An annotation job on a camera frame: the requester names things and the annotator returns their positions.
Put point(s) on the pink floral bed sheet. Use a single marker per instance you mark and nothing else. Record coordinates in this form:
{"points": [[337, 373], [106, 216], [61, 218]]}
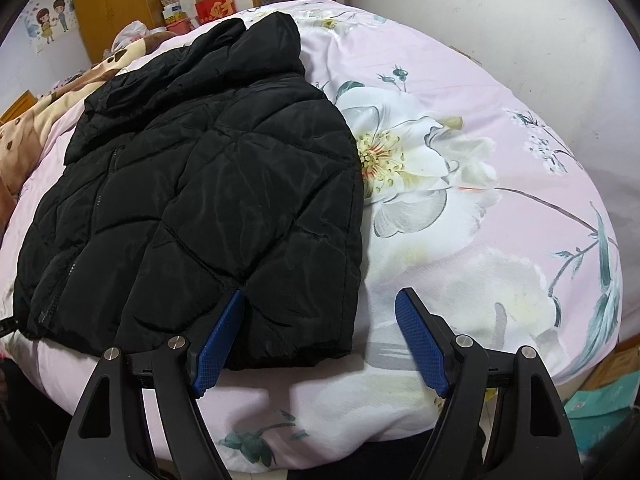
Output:
{"points": [[450, 260]]}

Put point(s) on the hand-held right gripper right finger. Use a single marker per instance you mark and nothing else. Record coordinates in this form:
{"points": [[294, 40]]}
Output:
{"points": [[420, 340]]}

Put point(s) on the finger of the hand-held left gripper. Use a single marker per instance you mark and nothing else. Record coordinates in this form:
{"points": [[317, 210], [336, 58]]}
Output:
{"points": [[6, 327]]}

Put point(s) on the brown dog print blanket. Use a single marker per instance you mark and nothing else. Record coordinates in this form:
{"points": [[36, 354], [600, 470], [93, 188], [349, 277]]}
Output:
{"points": [[20, 155]]}

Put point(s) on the flat cardboard box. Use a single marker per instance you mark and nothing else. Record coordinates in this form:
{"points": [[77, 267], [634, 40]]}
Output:
{"points": [[617, 365]]}

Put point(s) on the black puffer jacket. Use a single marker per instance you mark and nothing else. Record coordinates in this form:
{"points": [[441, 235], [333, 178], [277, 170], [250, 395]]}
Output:
{"points": [[200, 210]]}

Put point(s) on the small red box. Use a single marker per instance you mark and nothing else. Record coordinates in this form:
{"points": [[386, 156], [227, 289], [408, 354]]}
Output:
{"points": [[181, 25]]}

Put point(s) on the wooden headboard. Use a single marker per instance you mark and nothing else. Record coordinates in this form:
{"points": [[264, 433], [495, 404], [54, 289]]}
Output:
{"points": [[20, 107]]}

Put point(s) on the clear snack bag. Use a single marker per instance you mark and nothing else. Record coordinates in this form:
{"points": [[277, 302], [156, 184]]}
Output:
{"points": [[171, 0]]}

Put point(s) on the large red gift box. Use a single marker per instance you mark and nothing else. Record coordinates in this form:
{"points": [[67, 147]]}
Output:
{"points": [[215, 10]]}

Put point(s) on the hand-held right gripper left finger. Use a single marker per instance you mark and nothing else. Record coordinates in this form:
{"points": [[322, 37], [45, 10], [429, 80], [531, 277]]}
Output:
{"points": [[220, 340]]}

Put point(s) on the cartoon couple wall poster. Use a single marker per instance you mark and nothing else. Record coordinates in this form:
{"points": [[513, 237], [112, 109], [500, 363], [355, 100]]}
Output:
{"points": [[50, 22]]}

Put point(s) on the wooden wardrobe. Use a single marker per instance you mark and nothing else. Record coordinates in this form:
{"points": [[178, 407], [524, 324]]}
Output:
{"points": [[115, 5]]}

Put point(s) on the white plastic bag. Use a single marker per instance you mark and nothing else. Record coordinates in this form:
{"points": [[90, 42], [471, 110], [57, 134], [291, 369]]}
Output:
{"points": [[130, 35]]}

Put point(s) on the teal paper bag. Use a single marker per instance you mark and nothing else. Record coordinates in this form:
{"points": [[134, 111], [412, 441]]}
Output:
{"points": [[595, 402]]}

